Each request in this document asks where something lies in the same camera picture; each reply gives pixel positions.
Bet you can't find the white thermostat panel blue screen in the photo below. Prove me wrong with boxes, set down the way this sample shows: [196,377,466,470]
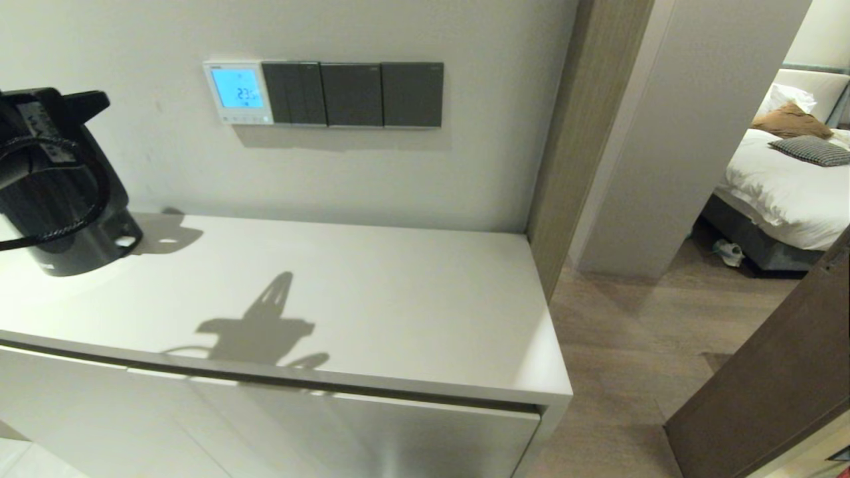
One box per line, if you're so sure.
[203,60,275,125]

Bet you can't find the black electric kettle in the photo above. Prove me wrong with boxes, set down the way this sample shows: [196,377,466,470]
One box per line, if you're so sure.
[0,129,145,277]

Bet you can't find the white cabinet door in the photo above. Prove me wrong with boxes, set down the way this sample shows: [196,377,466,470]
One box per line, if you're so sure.
[0,344,233,478]
[129,367,540,478]

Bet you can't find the white sideboard cabinet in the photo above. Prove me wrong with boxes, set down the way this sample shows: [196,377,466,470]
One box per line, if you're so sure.
[0,211,574,478]

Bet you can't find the white and teal sneaker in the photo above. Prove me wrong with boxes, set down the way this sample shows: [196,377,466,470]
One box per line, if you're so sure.
[713,239,745,269]

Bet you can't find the bed with white duvet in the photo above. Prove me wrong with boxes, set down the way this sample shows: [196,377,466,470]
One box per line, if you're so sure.
[694,126,850,274]

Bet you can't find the white pillow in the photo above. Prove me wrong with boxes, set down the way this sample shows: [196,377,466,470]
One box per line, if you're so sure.
[757,84,817,120]

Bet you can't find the brown pillow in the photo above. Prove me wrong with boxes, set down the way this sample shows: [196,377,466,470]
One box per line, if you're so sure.
[750,103,834,141]

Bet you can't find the checkered grey pillow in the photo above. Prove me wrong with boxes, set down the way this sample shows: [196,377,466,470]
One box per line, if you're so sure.
[768,136,850,169]

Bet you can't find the beige padded headboard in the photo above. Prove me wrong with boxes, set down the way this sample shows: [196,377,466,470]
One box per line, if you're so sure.
[774,63,850,130]

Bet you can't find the brown wooden room door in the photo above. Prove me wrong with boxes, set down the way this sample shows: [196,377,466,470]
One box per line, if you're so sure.
[664,226,850,478]

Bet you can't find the black looping cable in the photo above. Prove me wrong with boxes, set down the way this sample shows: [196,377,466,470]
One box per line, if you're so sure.
[0,135,112,253]

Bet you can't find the dark grey triple rocker switch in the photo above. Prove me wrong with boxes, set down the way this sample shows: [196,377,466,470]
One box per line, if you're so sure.
[262,61,328,126]

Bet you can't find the dark grey wall switch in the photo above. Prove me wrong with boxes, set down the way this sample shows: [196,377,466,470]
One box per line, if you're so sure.
[321,62,385,127]
[382,62,444,128]

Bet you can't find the wooden door frame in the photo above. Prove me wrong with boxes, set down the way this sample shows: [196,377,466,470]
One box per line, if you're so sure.
[525,0,655,303]

